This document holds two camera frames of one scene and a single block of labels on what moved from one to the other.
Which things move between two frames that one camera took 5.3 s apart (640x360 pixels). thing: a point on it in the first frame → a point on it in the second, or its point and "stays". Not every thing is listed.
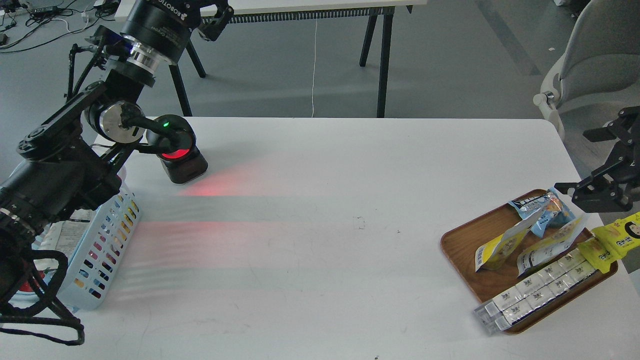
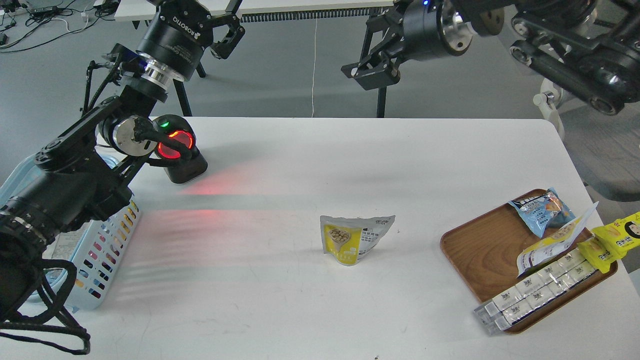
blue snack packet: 548,209 stays
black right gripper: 627,127 → 431,28
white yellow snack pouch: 529,256 stays
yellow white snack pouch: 497,253 → 347,239
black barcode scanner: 184,163 stays
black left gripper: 161,29 → 182,29
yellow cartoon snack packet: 611,242 stays
